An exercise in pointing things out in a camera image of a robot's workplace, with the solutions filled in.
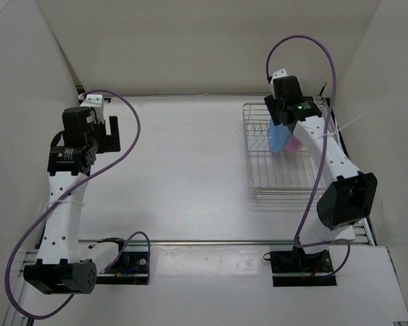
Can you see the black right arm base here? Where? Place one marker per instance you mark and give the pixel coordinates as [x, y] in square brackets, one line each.
[294, 268]

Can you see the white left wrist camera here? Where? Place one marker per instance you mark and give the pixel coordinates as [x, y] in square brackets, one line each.
[95, 102]

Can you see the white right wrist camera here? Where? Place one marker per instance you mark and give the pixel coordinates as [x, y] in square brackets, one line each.
[281, 73]

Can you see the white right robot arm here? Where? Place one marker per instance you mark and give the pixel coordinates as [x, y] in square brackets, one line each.
[349, 193]

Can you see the white zip tie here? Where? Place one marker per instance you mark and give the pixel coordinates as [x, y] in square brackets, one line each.
[339, 129]

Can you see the pink plastic plate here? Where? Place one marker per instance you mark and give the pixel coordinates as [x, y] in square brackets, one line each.
[293, 144]

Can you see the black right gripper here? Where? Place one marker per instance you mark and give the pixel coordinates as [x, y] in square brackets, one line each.
[272, 104]

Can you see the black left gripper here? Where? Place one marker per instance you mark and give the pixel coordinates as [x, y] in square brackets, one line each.
[110, 142]

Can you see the blue plastic plate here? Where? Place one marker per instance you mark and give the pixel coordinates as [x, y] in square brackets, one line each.
[278, 136]

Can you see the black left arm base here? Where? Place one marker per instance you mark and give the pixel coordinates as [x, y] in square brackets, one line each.
[131, 268]

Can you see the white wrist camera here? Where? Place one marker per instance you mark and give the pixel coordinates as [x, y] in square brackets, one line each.
[95, 102]
[281, 73]

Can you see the metal wire dish rack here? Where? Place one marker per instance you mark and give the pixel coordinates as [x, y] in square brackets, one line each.
[282, 176]

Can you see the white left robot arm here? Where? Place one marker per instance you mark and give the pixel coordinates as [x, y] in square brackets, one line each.
[59, 267]

